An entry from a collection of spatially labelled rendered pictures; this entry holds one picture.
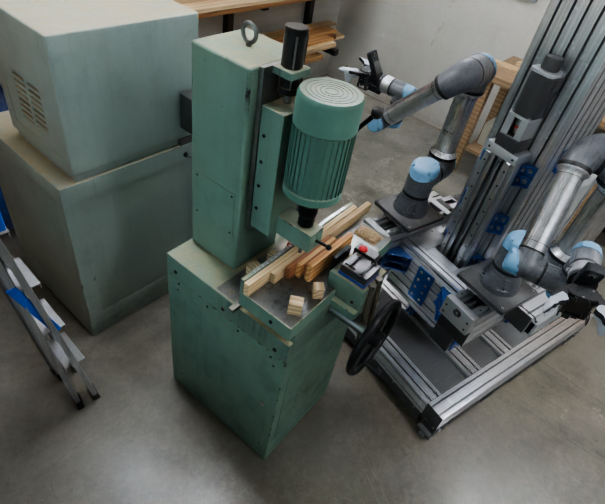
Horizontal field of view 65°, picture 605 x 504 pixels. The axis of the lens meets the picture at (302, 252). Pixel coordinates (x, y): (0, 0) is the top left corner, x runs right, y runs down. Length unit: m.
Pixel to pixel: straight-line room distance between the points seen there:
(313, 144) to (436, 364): 1.44
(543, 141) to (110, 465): 2.04
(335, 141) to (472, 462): 1.68
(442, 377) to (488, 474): 0.45
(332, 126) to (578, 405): 2.17
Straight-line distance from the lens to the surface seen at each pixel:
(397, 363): 2.30
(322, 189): 1.30
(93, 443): 2.25
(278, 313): 1.43
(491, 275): 1.87
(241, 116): 1.33
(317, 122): 1.20
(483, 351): 2.55
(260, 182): 1.43
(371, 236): 1.75
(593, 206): 1.70
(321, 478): 2.18
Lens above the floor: 1.99
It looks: 42 degrees down
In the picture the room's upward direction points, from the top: 12 degrees clockwise
